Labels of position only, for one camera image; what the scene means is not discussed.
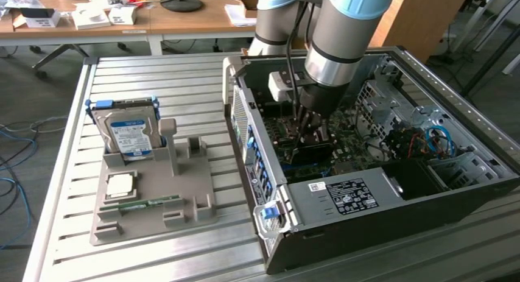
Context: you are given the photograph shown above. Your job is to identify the metal CPU socket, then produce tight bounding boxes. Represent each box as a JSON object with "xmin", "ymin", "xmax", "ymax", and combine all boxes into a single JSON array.
[{"xmin": 279, "ymin": 116, "xmax": 299, "ymax": 135}]

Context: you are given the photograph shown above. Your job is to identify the green graphics card black fan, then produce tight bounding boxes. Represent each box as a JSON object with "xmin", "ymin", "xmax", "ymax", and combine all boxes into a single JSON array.
[{"xmin": 283, "ymin": 132, "xmax": 334, "ymax": 166}]

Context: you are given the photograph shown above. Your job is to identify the blue case latch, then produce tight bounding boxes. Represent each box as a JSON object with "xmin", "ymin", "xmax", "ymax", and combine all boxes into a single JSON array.
[{"xmin": 258, "ymin": 203, "xmax": 281, "ymax": 221}]

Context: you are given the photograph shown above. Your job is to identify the white box black top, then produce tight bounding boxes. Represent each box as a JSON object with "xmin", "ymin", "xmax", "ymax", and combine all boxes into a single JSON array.
[{"xmin": 19, "ymin": 7, "xmax": 61, "ymax": 29}]

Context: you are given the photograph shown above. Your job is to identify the grey power supply unit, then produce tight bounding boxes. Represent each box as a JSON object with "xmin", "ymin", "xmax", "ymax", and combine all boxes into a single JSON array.
[{"xmin": 278, "ymin": 167, "xmax": 403, "ymax": 231}]

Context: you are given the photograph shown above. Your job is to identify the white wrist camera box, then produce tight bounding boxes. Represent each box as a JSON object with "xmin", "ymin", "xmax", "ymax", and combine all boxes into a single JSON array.
[{"xmin": 266, "ymin": 71, "xmax": 303, "ymax": 102}]

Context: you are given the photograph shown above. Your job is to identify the blue disk wire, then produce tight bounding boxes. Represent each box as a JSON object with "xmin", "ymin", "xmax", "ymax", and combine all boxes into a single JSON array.
[{"xmin": 425, "ymin": 125, "xmax": 455, "ymax": 160}]

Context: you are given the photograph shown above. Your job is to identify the hard disk blue caddy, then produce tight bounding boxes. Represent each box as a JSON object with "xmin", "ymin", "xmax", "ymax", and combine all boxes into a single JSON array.
[{"xmin": 83, "ymin": 96, "xmax": 161, "ymax": 160}]

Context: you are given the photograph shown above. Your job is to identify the grey chipset heatsink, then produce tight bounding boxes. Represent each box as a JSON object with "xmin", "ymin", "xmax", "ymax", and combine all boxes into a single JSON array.
[{"xmin": 333, "ymin": 162, "xmax": 357, "ymax": 175}]

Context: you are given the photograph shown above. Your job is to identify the grey parts rack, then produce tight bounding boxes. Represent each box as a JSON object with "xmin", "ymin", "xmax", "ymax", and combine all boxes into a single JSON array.
[{"xmin": 87, "ymin": 118, "xmax": 219, "ymax": 246}]

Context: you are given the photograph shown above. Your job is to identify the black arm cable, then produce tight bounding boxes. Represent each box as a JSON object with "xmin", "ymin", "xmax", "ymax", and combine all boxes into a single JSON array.
[{"xmin": 285, "ymin": 1, "xmax": 311, "ymax": 112}]

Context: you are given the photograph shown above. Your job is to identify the white box round insert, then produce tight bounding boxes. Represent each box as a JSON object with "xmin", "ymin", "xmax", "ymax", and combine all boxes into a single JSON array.
[{"xmin": 71, "ymin": 8, "xmax": 111, "ymax": 30}]

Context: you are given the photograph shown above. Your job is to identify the wooden cabinet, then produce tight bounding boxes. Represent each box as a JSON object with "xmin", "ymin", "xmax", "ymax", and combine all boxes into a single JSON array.
[{"xmin": 366, "ymin": 0, "xmax": 474, "ymax": 63}]

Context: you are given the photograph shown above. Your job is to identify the silver perforated drive cage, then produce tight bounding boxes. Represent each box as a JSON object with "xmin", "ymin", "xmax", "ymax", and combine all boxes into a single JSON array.
[{"xmin": 353, "ymin": 61, "xmax": 421, "ymax": 149}]

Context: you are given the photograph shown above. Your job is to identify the white paper stack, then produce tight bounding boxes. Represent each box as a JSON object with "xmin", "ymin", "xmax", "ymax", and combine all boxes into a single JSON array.
[{"xmin": 223, "ymin": 3, "xmax": 257, "ymax": 27}]

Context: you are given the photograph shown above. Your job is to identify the black floor cable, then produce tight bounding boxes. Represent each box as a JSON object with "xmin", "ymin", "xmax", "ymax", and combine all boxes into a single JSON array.
[{"xmin": 0, "ymin": 138, "xmax": 37, "ymax": 216}]

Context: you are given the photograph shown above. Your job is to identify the black open PC case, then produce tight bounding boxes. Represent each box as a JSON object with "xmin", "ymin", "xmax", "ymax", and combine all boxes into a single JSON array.
[{"xmin": 221, "ymin": 46, "xmax": 520, "ymax": 275}]

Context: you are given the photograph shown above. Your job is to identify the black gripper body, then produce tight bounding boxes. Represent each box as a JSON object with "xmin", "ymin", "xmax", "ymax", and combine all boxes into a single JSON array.
[{"xmin": 298, "ymin": 82, "xmax": 350, "ymax": 116}]

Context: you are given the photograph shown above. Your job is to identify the blue floor cable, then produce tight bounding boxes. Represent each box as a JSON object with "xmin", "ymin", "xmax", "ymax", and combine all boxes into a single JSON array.
[{"xmin": 0, "ymin": 128, "xmax": 37, "ymax": 251}]

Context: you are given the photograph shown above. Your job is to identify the black round lamp base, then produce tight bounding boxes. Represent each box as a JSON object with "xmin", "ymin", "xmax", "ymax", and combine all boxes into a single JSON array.
[{"xmin": 158, "ymin": 0, "xmax": 202, "ymax": 13}]

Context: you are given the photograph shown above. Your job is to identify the silver CPU chip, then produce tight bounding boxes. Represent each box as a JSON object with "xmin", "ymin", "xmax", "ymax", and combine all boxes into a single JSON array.
[{"xmin": 105, "ymin": 174, "xmax": 134, "ymax": 200}]

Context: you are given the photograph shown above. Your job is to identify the wooden top office desk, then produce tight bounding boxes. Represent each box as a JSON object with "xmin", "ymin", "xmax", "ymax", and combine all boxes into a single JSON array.
[
  {"xmin": 0, "ymin": 0, "xmax": 151, "ymax": 48},
  {"xmin": 149, "ymin": 0, "xmax": 373, "ymax": 56}
]

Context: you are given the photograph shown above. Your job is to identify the green motherboard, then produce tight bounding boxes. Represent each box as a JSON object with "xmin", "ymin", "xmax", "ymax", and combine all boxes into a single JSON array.
[{"xmin": 258, "ymin": 99, "xmax": 389, "ymax": 185}]

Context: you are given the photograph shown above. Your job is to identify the silver disk bay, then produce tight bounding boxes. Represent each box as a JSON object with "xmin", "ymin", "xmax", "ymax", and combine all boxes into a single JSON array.
[{"xmin": 425, "ymin": 151, "xmax": 502, "ymax": 193}]

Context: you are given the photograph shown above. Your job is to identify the grey floor cable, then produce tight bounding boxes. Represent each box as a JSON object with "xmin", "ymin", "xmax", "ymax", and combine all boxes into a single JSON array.
[{"xmin": 0, "ymin": 116, "xmax": 67, "ymax": 133}]

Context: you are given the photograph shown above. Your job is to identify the small white box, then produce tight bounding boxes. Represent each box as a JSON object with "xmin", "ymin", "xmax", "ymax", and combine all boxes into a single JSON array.
[{"xmin": 107, "ymin": 6, "xmax": 138, "ymax": 26}]

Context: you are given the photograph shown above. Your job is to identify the black connectors coloured wires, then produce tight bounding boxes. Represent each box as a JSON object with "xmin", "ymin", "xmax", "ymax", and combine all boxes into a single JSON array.
[{"xmin": 383, "ymin": 127, "xmax": 429, "ymax": 160}]

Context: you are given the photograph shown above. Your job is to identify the grey desk leg with casters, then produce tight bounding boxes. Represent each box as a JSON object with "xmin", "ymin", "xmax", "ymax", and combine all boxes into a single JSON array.
[{"xmin": 30, "ymin": 43, "xmax": 90, "ymax": 79}]

